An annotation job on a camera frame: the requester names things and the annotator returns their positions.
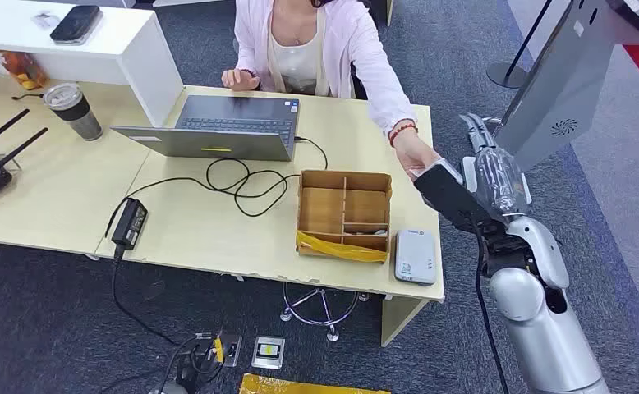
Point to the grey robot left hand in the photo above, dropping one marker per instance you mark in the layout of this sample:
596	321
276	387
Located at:
194	372

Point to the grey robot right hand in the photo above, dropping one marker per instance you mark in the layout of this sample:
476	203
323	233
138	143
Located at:
499	182

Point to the person's right hand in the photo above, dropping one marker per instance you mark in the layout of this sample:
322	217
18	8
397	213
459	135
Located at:
240	80

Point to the person's left hand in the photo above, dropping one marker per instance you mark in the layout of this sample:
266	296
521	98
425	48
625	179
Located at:
415	152

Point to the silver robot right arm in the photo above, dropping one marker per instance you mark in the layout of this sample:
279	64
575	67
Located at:
542	337

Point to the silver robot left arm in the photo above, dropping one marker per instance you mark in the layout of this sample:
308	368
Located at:
167	389

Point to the white card stack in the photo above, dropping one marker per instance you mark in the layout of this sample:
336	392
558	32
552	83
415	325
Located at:
371	233

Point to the white card reader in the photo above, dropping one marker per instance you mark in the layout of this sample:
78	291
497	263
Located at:
415	258

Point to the person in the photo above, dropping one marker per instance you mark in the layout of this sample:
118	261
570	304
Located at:
347	43

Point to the steel floor socket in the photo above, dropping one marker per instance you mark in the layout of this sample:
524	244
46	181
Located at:
231	348

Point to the chrome stanchion base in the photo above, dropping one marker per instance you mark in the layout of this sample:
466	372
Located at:
492	126

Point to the grey laptop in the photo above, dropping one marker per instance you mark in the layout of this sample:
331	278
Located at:
232	144

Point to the steel floor box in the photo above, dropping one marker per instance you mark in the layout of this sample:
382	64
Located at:
268	352

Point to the black office chair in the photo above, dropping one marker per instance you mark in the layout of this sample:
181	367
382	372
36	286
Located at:
358	87

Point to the yellow tape sheet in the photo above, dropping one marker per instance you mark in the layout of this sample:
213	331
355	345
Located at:
297	386

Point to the wooden divided box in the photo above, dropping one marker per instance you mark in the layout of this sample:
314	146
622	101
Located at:
319	209

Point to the silver kiosk stand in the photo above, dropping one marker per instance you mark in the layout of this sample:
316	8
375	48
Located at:
564	81

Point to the white desk shelf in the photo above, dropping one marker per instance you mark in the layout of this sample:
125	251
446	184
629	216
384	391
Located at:
123	49

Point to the chrome stool base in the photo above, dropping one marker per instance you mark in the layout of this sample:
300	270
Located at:
325	321

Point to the black power adapter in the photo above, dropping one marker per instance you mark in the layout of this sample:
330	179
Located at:
129	223

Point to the steel tumbler with lid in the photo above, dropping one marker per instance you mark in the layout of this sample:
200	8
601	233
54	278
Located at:
77	117

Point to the black phone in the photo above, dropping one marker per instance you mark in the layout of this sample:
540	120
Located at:
75	24

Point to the clear plastic wrapper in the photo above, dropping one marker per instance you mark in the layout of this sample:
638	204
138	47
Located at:
45	20

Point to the orange snack bag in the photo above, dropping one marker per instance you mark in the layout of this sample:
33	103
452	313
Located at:
23	71

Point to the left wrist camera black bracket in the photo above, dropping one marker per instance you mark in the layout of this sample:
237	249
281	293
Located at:
204	338

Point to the wrist camera black bracket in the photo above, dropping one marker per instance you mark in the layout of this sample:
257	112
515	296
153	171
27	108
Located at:
204	338
444	196

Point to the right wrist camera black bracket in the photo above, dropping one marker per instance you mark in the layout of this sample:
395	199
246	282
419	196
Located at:
444	196

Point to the black stanchion post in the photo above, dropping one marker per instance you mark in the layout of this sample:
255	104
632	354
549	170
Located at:
507	75

